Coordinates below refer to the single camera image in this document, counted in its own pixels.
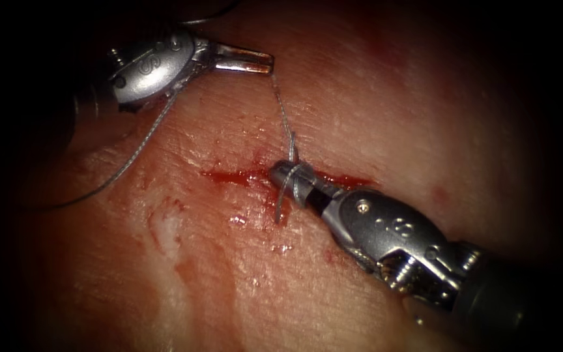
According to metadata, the right arm needle driver jaw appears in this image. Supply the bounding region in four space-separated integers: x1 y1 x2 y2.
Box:
267 160 345 200
272 177 334 217

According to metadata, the left arm needle driver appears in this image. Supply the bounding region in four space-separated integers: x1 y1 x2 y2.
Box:
108 31 218 112

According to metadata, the right arm needle driver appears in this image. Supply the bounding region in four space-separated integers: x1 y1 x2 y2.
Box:
319 187 484 313

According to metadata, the blue thread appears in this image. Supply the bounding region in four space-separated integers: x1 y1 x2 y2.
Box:
42 0 314 226

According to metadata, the tissue pad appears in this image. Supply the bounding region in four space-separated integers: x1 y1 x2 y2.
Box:
12 0 563 352

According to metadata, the left arm needle driver jaw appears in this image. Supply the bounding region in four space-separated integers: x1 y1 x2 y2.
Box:
212 42 276 63
212 58 276 76

